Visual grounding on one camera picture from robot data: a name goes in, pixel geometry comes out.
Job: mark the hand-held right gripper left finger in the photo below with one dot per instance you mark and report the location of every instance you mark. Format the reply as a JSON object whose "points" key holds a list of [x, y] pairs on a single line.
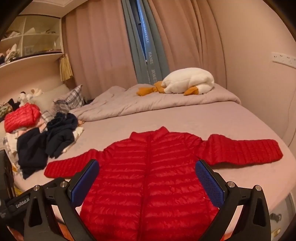
{"points": [[84, 183]]}

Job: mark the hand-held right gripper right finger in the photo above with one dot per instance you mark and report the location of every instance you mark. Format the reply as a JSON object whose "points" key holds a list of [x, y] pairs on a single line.
{"points": [[209, 183]]}

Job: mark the red down jacket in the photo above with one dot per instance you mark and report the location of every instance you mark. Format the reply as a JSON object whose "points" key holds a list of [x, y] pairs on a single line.
{"points": [[20, 118], [150, 173]]}

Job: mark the dark navy clothes pile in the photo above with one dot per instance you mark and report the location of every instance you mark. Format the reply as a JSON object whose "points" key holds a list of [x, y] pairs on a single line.
{"points": [[78, 133]]}

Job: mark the dark navy garment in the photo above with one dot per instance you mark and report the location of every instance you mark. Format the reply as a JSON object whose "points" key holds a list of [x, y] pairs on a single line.
{"points": [[30, 153]]}

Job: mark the navy hooded garment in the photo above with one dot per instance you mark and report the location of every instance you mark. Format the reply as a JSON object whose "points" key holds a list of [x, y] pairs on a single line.
{"points": [[62, 132]]}

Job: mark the bed with pink sheet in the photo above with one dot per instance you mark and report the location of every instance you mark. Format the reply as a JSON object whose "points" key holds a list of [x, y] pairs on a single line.
{"points": [[231, 129]]}

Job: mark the plaid pillow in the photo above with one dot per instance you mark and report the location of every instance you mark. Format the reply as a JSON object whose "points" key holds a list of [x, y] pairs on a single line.
{"points": [[74, 97]]}

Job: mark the folded red down jacket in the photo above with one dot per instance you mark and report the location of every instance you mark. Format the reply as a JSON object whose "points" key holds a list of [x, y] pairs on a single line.
{"points": [[20, 118]]}

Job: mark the grey quilt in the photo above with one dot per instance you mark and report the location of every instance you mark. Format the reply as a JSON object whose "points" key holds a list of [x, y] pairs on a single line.
{"points": [[120, 102]]}

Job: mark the green patterned cloth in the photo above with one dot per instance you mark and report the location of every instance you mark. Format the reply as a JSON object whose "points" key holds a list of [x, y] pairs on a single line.
{"points": [[5, 110]]}

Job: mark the white plush dog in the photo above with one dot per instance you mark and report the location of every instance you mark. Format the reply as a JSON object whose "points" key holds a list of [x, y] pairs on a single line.
{"points": [[24, 98]]}

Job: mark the white goose plush toy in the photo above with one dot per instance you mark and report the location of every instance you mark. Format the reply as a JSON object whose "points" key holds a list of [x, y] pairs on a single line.
{"points": [[185, 78]]}

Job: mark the yellow tasselled cloth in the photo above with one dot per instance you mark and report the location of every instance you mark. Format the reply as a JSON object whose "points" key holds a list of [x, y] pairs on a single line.
{"points": [[66, 68]]}

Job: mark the white shelf unit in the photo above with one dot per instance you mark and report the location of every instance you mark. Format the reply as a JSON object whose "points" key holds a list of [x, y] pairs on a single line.
{"points": [[34, 58]]}

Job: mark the pink curtain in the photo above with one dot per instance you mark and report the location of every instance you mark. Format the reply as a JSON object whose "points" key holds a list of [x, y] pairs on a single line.
{"points": [[97, 46], [189, 34]]}

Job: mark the clear plastic box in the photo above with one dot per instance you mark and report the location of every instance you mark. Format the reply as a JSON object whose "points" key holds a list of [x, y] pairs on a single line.
{"points": [[29, 49]]}

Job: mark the blue curtain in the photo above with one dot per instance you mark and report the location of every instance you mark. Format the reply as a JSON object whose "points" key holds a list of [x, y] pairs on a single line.
{"points": [[143, 46]]}

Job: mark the white cloth on shelf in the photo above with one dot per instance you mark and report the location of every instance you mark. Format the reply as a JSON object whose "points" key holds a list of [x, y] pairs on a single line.
{"points": [[12, 52]]}

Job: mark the white wall socket strip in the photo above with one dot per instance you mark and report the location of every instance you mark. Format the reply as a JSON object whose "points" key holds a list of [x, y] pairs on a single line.
{"points": [[283, 59]]}

